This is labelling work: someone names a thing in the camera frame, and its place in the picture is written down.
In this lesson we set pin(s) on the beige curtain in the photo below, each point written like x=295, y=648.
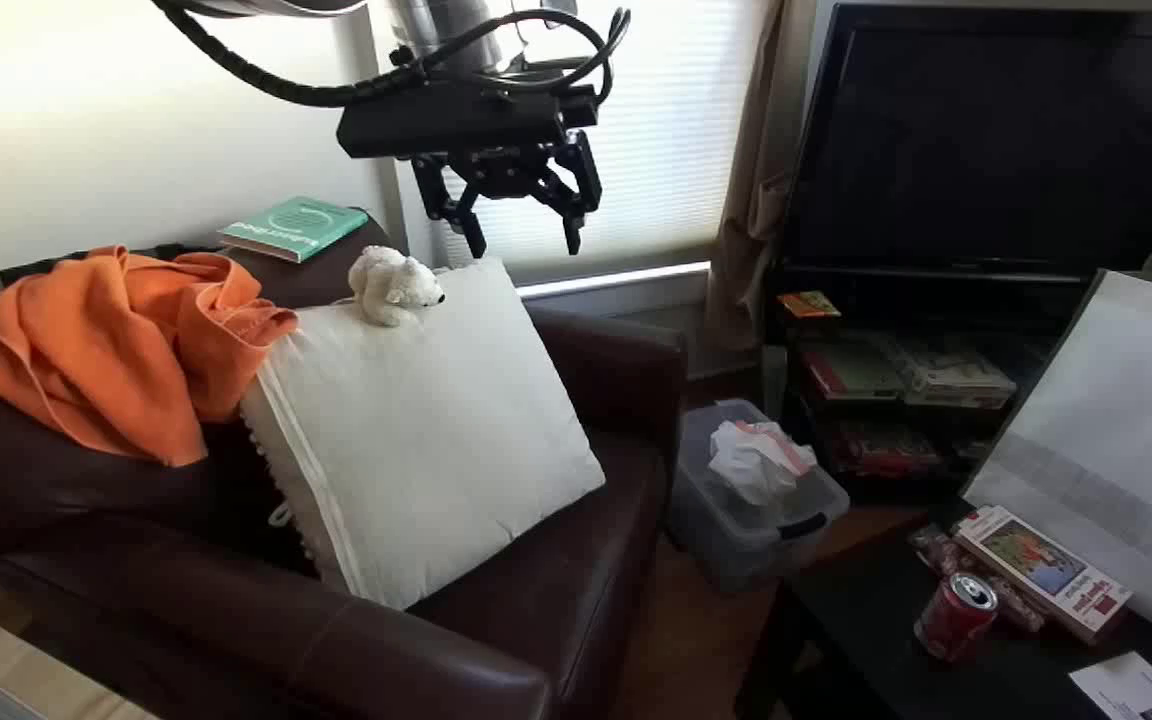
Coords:
x=750, y=241

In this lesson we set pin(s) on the light wooden table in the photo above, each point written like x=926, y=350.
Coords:
x=19, y=665

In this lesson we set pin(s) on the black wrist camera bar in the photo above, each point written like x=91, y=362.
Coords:
x=389, y=125

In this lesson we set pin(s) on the black low table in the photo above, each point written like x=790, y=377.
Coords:
x=871, y=644

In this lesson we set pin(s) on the colourful printed box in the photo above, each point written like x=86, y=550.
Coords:
x=1043, y=562

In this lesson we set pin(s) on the small orange card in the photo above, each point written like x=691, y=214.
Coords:
x=808, y=307

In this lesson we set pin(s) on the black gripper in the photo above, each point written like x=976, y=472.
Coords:
x=520, y=162

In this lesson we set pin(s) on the white pillow patterned back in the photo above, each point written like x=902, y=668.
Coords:
x=416, y=440

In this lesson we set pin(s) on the white window blind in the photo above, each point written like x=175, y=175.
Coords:
x=671, y=132

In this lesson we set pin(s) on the black flat television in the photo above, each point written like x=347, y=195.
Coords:
x=988, y=132

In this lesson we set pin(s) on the white fluffy doll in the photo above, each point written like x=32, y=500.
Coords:
x=384, y=281

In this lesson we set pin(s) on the orange towel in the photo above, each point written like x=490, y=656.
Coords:
x=120, y=347

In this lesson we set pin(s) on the crumpled white paper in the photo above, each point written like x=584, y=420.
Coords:
x=758, y=460

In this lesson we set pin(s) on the pale book on shelf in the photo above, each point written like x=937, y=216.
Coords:
x=959, y=370

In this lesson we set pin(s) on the white paper sheet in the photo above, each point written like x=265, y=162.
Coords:
x=1130, y=684

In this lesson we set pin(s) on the clear plastic bin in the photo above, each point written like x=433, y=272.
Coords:
x=739, y=533

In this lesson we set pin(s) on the brown leather sofa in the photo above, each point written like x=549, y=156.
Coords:
x=203, y=602

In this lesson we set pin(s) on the reddish book on shelf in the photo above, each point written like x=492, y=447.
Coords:
x=848, y=370

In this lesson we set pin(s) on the black television stand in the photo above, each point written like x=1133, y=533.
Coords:
x=937, y=303

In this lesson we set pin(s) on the green book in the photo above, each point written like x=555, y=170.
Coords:
x=296, y=224

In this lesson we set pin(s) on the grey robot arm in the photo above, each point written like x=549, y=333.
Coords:
x=460, y=35

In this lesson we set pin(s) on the red soda can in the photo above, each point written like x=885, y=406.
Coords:
x=959, y=618

